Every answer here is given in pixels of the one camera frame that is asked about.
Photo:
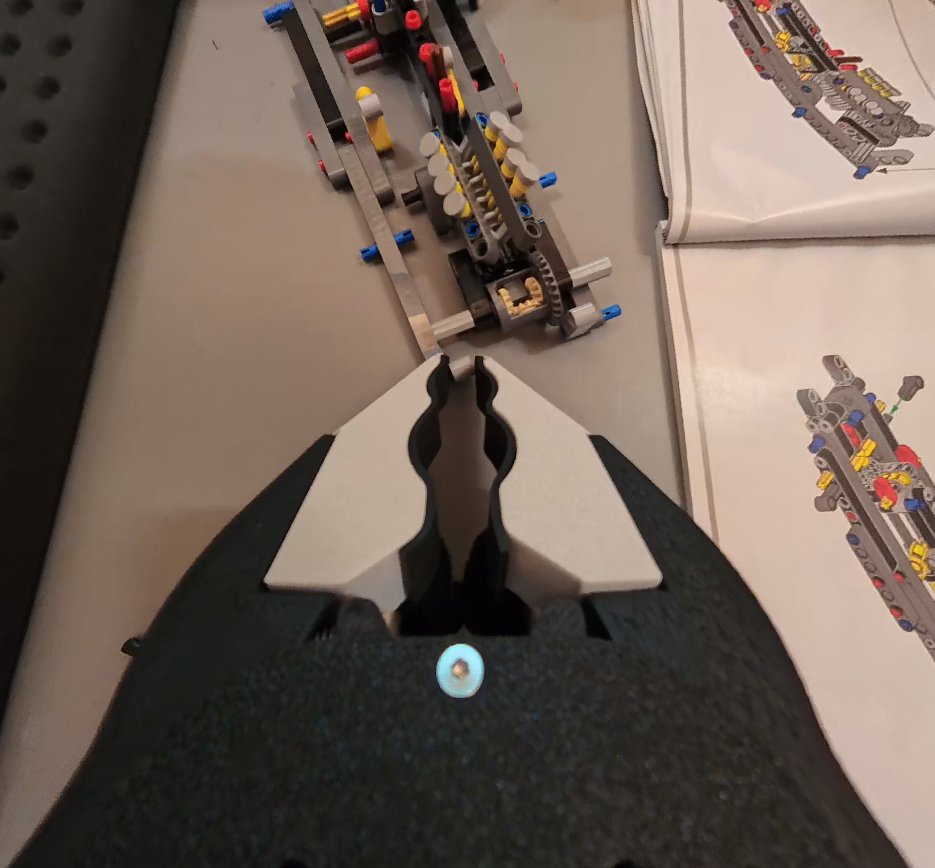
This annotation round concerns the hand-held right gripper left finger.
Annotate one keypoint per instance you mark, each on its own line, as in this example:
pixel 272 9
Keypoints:
pixel 350 517

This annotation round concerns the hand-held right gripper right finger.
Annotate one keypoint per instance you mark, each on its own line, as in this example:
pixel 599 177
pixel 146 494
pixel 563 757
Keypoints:
pixel 577 517

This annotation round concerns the multicoloured lego chassis assembly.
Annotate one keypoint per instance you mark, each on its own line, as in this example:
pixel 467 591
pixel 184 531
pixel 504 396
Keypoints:
pixel 482 181

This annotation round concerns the grey lego side beam assembly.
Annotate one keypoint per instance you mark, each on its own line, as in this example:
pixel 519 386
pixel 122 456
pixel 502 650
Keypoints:
pixel 380 225

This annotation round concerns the lego instruction booklet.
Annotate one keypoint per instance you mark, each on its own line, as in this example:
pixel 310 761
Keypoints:
pixel 730 371

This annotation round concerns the black perforated panel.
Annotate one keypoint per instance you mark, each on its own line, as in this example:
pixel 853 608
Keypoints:
pixel 58 152

